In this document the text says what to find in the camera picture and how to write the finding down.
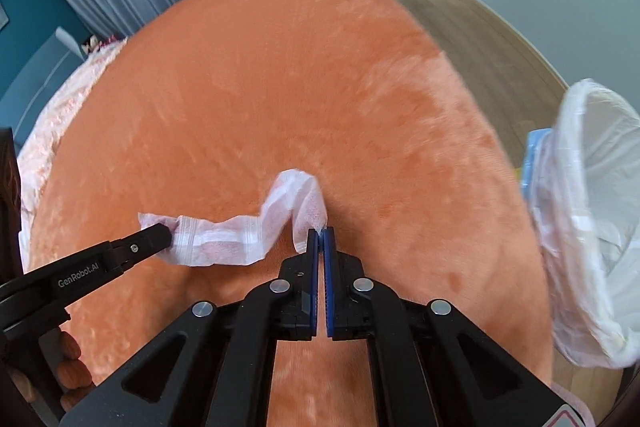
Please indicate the orange plush blanket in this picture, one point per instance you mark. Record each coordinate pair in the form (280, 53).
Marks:
(300, 97)

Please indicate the small red bedside toy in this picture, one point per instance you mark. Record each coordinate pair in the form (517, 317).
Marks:
(97, 44)

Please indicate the trash bin with white bag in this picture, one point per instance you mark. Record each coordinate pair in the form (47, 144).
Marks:
(595, 217)

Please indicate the white wet wipe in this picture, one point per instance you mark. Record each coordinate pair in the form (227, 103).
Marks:
(230, 239)

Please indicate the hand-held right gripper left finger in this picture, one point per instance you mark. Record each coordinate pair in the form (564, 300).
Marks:
(312, 277)

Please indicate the blue plastic packet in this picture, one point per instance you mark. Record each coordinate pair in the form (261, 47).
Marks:
(535, 157)

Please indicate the person's left hand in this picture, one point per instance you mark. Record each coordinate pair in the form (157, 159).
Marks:
(72, 367)

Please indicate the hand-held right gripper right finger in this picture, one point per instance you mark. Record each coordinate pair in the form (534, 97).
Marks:
(328, 277)

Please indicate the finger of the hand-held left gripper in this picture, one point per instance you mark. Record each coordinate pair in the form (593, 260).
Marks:
(147, 239)

